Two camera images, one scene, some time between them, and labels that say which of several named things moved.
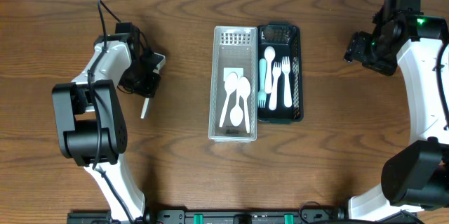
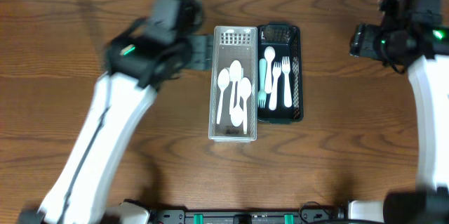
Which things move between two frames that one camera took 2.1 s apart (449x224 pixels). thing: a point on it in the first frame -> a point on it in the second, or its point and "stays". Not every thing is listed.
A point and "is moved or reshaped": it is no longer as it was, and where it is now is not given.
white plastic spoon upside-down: (236, 114) stays
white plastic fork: (276, 71) stays
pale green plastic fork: (262, 96) stays
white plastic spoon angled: (144, 107) is moved or reshaped
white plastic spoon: (231, 84) -> (223, 78)
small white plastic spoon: (269, 53) stays
